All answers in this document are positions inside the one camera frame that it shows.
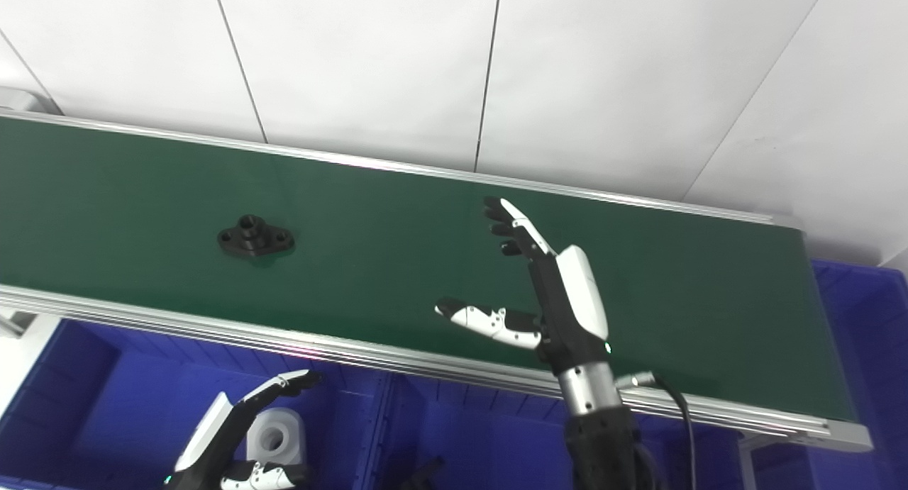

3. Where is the black plastic part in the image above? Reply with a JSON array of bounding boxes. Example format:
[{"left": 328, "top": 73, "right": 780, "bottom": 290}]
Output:
[{"left": 401, "top": 458, "right": 446, "bottom": 490}]

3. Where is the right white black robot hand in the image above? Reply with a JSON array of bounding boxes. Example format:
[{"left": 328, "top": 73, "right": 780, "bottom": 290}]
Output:
[{"left": 435, "top": 197, "right": 612, "bottom": 374}]

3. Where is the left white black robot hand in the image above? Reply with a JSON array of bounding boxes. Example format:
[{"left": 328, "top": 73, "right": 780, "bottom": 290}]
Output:
[{"left": 163, "top": 369, "right": 323, "bottom": 490}]

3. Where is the grey conveyor end housing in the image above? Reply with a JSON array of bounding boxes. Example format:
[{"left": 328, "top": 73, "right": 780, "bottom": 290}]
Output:
[{"left": 0, "top": 86, "right": 61, "bottom": 116}]

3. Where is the green conveyor belt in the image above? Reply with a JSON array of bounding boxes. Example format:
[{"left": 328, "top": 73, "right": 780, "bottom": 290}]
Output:
[{"left": 0, "top": 111, "right": 873, "bottom": 452}]

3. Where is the white plastic part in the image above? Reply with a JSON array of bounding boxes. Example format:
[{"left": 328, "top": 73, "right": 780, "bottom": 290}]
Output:
[{"left": 245, "top": 408, "right": 307, "bottom": 469}]

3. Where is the black flange part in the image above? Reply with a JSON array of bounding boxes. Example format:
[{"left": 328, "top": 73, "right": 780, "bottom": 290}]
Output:
[{"left": 217, "top": 215, "right": 295, "bottom": 259}]

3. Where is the blue plastic bin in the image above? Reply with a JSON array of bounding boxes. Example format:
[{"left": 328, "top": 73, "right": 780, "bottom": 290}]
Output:
[
  {"left": 380, "top": 373, "right": 746, "bottom": 490},
  {"left": 0, "top": 318, "right": 394, "bottom": 490},
  {"left": 738, "top": 260, "right": 908, "bottom": 490}
]

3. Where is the aluminium conveyor leg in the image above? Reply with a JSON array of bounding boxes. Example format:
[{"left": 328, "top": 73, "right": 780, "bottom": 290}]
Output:
[{"left": 0, "top": 311, "right": 36, "bottom": 338}]

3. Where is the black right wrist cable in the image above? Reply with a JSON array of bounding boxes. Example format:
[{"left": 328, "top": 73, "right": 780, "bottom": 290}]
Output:
[{"left": 614, "top": 372, "right": 699, "bottom": 490}]

